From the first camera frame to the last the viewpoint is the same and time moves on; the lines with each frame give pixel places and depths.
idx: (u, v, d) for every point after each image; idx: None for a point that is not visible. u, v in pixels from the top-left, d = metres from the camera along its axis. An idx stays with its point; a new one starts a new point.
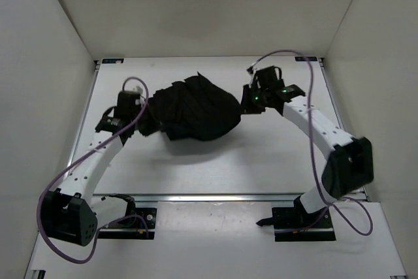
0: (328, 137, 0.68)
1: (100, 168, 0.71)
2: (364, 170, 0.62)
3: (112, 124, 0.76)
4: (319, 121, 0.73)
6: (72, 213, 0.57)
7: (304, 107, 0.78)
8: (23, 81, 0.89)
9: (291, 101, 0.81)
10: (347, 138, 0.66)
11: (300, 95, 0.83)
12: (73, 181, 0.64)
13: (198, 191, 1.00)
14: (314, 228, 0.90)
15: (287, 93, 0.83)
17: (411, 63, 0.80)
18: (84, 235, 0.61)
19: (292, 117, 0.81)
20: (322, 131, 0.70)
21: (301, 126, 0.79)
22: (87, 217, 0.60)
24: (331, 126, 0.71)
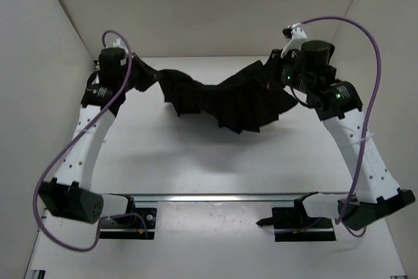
0: (374, 184, 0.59)
1: (95, 149, 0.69)
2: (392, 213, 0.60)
3: (98, 95, 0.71)
4: (369, 155, 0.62)
6: (75, 202, 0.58)
7: (356, 131, 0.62)
8: (23, 80, 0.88)
9: (344, 115, 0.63)
10: (394, 190, 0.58)
11: (355, 108, 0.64)
12: (68, 168, 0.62)
13: (198, 191, 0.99)
14: (314, 229, 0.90)
15: (341, 102, 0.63)
17: (411, 63, 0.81)
18: (91, 213, 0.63)
19: (332, 131, 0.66)
20: (370, 174, 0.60)
21: (339, 144, 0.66)
22: (88, 202, 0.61)
24: (381, 166, 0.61)
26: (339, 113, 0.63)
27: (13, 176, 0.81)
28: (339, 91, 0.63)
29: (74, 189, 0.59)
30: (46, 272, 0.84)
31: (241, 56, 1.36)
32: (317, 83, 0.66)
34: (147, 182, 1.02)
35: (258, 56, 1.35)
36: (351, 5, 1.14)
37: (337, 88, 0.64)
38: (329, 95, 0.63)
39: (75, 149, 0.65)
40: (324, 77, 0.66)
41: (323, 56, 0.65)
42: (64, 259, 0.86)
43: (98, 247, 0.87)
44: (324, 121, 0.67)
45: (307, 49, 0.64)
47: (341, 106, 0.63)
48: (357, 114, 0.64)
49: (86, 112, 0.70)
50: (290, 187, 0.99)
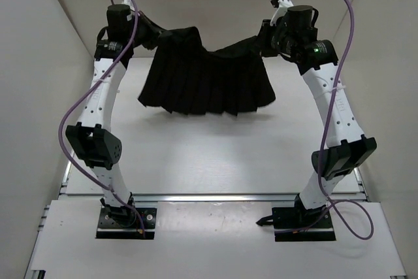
0: (340, 129, 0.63)
1: (111, 98, 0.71)
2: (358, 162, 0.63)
3: (110, 48, 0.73)
4: (339, 104, 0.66)
6: (99, 142, 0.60)
7: (330, 81, 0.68)
8: (22, 80, 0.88)
9: (320, 66, 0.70)
10: (358, 135, 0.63)
11: (332, 61, 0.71)
12: (89, 114, 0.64)
13: (198, 191, 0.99)
14: (314, 228, 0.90)
15: (319, 52, 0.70)
17: (411, 62, 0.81)
18: (113, 155, 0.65)
19: (311, 85, 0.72)
20: (337, 119, 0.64)
21: (316, 97, 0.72)
22: (112, 141, 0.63)
24: (349, 113, 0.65)
26: (315, 63, 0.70)
27: (13, 177, 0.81)
28: (317, 46, 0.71)
29: (98, 130, 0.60)
30: (46, 272, 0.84)
31: None
32: (300, 42, 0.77)
34: (146, 181, 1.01)
35: None
36: (352, 4, 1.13)
37: (316, 44, 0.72)
38: (307, 48, 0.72)
39: (95, 95, 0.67)
40: (305, 37, 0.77)
41: (304, 18, 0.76)
42: (64, 259, 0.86)
43: (97, 247, 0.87)
44: (303, 76, 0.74)
45: (292, 10, 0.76)
47: (317, 55, 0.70)
48: (333, 67, 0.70)
49: (100, 64, 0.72)
50: (290, 186, 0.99)
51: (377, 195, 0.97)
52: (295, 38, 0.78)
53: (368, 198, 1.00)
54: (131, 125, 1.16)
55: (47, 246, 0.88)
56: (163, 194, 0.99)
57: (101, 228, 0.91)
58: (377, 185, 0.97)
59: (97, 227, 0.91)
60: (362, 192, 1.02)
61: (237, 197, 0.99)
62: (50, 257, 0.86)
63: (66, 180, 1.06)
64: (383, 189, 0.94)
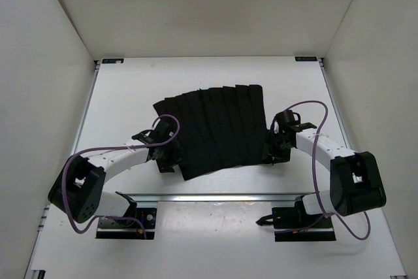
0: (331, 152, 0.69)
1: (122, 166, 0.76)
2: (372, 185, 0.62)
3: (146, 138, 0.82)
4: (326, 142, 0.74)
6: (90, 179, 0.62)
7: (313, 134, 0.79)
8: (23, 81, 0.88)
9: (302, 131, 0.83)
10: (350, 153, 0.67)
11: (311, 128, 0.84)
12: (100, 158, 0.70)
13: (198, 191, 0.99)
14: (314, 228, 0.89)
15: (299, 126, 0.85)
17: (411, 63, 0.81)
18: (82, 212, 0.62)
19: (304, 147, 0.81)
20: (327, 147, 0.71)
21: (309, 151, 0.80)
22: (94, 195, 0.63)
24: (336, 144, 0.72)
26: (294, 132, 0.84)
27: (12, 177, 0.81)
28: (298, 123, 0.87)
29: (100, 168, 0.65)
30: (46, 272, 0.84)
31: (241, 56, 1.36)
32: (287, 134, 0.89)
34: (146, 181, 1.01)
35: (258, 56, 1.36)
36: (351, 4, 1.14)
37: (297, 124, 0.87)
38: (292, 127, 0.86)
39: (115, 152, 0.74)
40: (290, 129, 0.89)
41: (289, 115, 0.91)
42: (65, 259, 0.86)
43: (96, 247, 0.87)
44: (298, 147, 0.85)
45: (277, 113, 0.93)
47: (300, 128, 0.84)
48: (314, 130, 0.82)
49: (133, 141, 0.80)
50: (290, 186, 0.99)
51: None
52: (285, 131, 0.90)
53: None
54: (131, 125, 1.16)
55: (48, 246, 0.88)
56: (162, 194, 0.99)
57: (101, 228, 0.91)
58: None
59: (97, 227, 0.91)
60: None
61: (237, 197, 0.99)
62: (51, 258, 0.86)
63: None
64: None
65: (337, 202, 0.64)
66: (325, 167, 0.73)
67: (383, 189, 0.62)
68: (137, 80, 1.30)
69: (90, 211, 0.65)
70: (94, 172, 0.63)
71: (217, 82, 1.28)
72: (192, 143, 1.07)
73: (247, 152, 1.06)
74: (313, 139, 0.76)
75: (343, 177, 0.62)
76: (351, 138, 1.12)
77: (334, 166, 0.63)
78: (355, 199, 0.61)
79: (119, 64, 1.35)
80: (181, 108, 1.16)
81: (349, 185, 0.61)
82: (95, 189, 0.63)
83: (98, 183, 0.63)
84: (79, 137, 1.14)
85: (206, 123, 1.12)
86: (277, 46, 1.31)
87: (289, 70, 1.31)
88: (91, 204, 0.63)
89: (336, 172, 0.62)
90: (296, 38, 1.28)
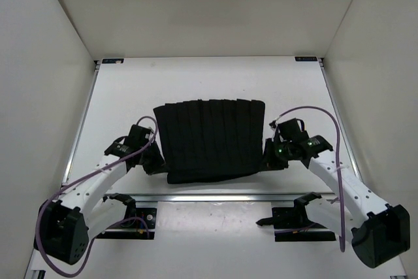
0: (361, 203, 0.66)
1: (102, 190, 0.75)
2: (401, 238, 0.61)
3: (121, 150, 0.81)
4: (350, 182, 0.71)
6: (68, 227, 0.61)
7: (333, 164, 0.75)
8: (23, 81, 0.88)
9: (318, 155, 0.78)
10: (382, 206, 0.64)
11: (326, 149, 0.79)
12: (75, 196, 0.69)
13: (198, 191, 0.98)
14: (314, 228, 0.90)
15: (313, 144, 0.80)
17: (411, 63, 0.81)
18: (72, 253, 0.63)
19: (318, 173, 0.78)
20: (354, 195, 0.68)
21: (326, 180, 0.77)
22: (79, 236, 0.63)
24: (364, 189, 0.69)
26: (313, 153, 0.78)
27: (12, 177, 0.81)
28: (310, 140, 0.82)
29: (75, 212, 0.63)
30: None
31: (241, 56, 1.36)
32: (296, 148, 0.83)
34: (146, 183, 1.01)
35: (258, 56, 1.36)
36: (351, 4, 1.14)
37: (310, 139, 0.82)
38: (305, 147, 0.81)
39: (88, 181, 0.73)
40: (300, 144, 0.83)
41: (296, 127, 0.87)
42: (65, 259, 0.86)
43: (97, 247, 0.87)
44: (308, 168, 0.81)
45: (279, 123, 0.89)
47: (313, 148, 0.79)
48: (330, 153, 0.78)
49: (107, 158, 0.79)
50: (291, 186, 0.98)
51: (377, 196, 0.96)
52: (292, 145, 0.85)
53: None
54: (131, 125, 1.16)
55: None
56: (162, 195, 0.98)
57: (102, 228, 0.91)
58: (376, 185, 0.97)
59: None
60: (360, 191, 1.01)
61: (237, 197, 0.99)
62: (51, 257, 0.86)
63: (66, 180, 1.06)
64: (382, 189, 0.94)
65: (362, 251, 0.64)
66: (349, 209, 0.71)
67: (407, 237, 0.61)
68: (137, 80, 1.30)
69: (83, 246, 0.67)
70: (71, 217, 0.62)
71: (217, 83, 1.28)
72: (179, 138, 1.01)
73: (230, 168, 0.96)
74: (336, 178, 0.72)
75: (376, 237, 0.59)
76: (351, 138, 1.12)
77: (368, 226, 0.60)
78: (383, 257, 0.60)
79: (119, 64, 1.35)
80: (170, 117, 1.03)
81: (380, 242, 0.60)
82: (77, 232, 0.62)
83: (78, 225, 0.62)
84: (79, 137, 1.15)
85: (200, 117, 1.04)
86: (277, 46, 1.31)
87: (289, 70, 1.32)
88: (79, 244, 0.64)
89: (370, 233, 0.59)
90: (296, 38, 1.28)
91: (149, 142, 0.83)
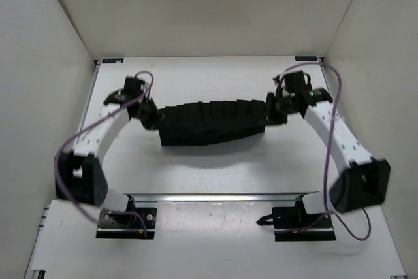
0: (346, 151, 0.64)
1: (110, 138, 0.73)
2: (378, 191, 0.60)
3: (119, 100, 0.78)
4: (341, 132, 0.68)
6: (87, 172, 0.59)
7: (328, 114, 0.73)
8: (23, 81, 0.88)
9: (316, 105, 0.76)
10: (366, 158, 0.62)
11: (326, 100, 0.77)
12: (86, 144, 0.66)
13: (198, 191, 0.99)
14: (314, 228, 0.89)
15: (313, 96, 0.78)
17: (411, 62, 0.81)
18: (97, 197, 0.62)
19: (312, 121, 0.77)
20: (341, 143, 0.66)
21: (319, 131, 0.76)
22: (100, 181, 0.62)
24: (353, 139, 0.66)
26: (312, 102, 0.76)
27: (12, 177, 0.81)
28: (311, 90, 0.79)
29: (91, 157, 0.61)
30: (46, 272, 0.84)
31: (241, 56, 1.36)
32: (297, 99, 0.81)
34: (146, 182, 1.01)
35: (258, 56, 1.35)
36: (351, 4, 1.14)
37: (312, 90, 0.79)
38: (304, 96, 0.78)
39: (96, 129, 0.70)
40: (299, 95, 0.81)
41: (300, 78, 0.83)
42: (65, 258, 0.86)
43: (97, 247, 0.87)
44: (305, 117, 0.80)
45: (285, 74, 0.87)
47: (314, 100, 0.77)
48: (328, 105, 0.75)
49: (108, 108, 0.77)
50: (292, 186, 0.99)
51: None
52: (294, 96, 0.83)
53: None
54: (131, 125, 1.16)
55: (49, 246, 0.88)
56: (160, 195, 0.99)
57: (101, 228, 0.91)
58: None
59: (97, 227, 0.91)
60: None
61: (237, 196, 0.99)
62: (51, 257, 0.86)
63: None
64: None
65: (336, 200, 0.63)
66: (333, 159, 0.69)
67: (385, 191, 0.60)
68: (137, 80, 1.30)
69: (103, 193, 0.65)
70: (87, 163, 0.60)
71: (217, 83, 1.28)
72: (179, 129, 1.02)
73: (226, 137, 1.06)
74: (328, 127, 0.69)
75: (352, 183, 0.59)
76: None
77: (345, 172, 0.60)
78: (356, 204, 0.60)
79: (119, 64, 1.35)
80: (168, 117, 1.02)
81: (354, 189, 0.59)
82: (98, 177, 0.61)
83: (96, 169, 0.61)
84: None
85: (201, 119, 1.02)
86: (277, 46, 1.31)
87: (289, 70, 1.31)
88: (100, 187, 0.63)
89: (346, 178, 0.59)
90: (296, 37, 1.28)
91: (140, 96, 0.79)
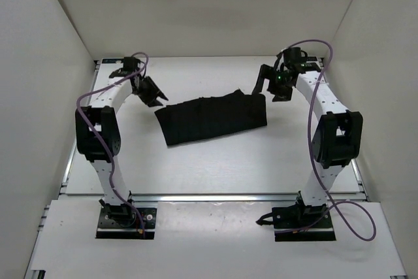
0: (326, 106, 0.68)
1: (117, 102, 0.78)
2: (351, 140, 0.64)
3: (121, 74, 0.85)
4: (324, 92, 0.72)
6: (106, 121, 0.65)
7: (315, 79, 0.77)
8: (23, 81, 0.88)
9: (305, 72, 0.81)
10: (342, 111, 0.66)
11: (315, 70, 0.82)
12: (101, 100, 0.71)
13: (198, 191, 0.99)
14: (314, 228, 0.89)
15: (304, 66, 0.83)
17: (411, 63, 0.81)
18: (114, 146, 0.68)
19: (302, 89, 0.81)
20: (322, 100, 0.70)
21: (307, 96, 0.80)
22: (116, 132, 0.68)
24: (332, 97, 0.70)
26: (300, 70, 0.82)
27: (12, 176, 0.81)
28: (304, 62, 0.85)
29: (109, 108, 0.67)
30: (46, 272, 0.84)
31: (241, 56, 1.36)
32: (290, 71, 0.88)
34: (146, 182, 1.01)
35: (258, 56, 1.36)
36: (351, 4, 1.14)
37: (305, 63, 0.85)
38: (296, 65, 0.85)
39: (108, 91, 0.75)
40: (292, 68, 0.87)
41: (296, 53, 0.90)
42: (65, 258, 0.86)
43: (96, 247, 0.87)
44: (296, 87, 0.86)
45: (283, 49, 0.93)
47: (304, 68, 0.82)
48: (317, 72, 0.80)
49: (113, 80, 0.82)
50: (291, 186, 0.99)
51: (377, 196, 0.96)
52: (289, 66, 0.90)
53: (368, 198, 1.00)
54: (131, 125, 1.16)
55: (48, 246, 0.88)
56: (159, 194, 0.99)
57: (101, 228, 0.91)
58: (376, 185, 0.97)
59: (97, 227, 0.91)
60: (362, 192, 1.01)
61: (237, 196, 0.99)
62: (51, 257, 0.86)
63: (66, 180, 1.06)
64: (382, 189, 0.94)
65: (316, 151, 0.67)
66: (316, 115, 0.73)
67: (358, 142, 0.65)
68: None
69: (119, 143, 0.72)
70: (104, 112, 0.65)
71: (217, 83, 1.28)
72: (181, 119, 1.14)
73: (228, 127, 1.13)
74: (313, 89, 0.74)
75: (327, 131, 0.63)
76: None
77: (322, 120, 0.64)
78: (332, 153, 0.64)
79: (119, 64, 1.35)
80: (172, 110, 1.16)
81: (330, 138, 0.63)
82: (114, 127, 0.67)
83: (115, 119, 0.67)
84: None
85: (202, 111, 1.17)
86: (277, 46, 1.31)
87: None
88: (117, 138, 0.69)
89: (323, 127, 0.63)
90: (296, 37, 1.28)
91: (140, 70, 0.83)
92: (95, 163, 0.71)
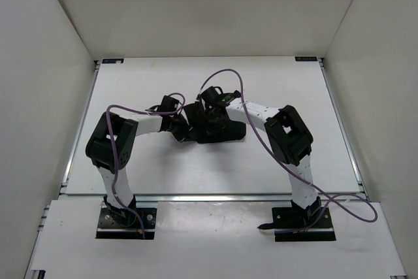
0: (262, 115, 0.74)
1: (144, 127, 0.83)
2: (299, 130, 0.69)
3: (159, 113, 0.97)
4: (253, 108, 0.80)
6: (125, 130, 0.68)
7: (240, 103, 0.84)
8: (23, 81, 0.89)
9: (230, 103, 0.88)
10: (276, 111, 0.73)
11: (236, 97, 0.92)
12: (129, 115, 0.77)
13: (198, 191, 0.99)
14: (314, 229, 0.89)
15: (226, 99, 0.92)
17: (410, 63, 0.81)
18: (120, 159, 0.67)
19: (238, 118, 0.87)
20: (257, 113, 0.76)
21: (244, 120, 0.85)
22: (127, 146, 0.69)
24: (263, 106, 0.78)
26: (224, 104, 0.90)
27: (12, 177, 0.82)
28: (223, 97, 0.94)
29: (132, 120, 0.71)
30: (46, 272, 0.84)
31: (241, 56, 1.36)
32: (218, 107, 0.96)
34: (147, 182, 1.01)
35: (259, 56, 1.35)
36: (351, 4, 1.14)
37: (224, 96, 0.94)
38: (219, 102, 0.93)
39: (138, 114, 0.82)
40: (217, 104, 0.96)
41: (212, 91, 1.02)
42: (65, 258, 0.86)
43: (96, 248, 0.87)
44: (232, 118, 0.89)
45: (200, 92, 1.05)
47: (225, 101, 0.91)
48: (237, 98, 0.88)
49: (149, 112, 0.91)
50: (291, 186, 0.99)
51: (377, 196, 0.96)
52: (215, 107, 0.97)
53: (368, 198, 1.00)
54: None
55: (48, 246, 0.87)
56: (158, 194, 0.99)
57: (102, 228, 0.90)
58: (376, 185, 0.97)
59: (97, 227, 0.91)
60: (362, 192, 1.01)
61: (237, 197, 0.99)
62: (50, 257, 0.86)
63: (66, 180, 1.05)
64: (382, 189, 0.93)
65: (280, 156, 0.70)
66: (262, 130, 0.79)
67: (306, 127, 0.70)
68: (137, 79, 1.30)
69: (127, 157, 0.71)
70: (128, 122, 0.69)
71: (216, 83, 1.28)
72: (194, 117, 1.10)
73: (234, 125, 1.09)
74: (243, 111, 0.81)
75: (276, 134, 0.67)
76: (351, 138, 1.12)
77: (266, 127, 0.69)
78: (294, 147, 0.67)
79: (119, 64, 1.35)
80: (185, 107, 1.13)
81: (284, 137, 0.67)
82: (128, 138, 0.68)
83: (133, 131, 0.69)
84: (79, 137, 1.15)
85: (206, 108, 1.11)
86: (277, 46, 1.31)
87: (288, 70, 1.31)
88: (126, 151, 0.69)
89: (271, 131, 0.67)
90: (296, 37, 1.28)
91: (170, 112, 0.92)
92: (101, 169, 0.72)
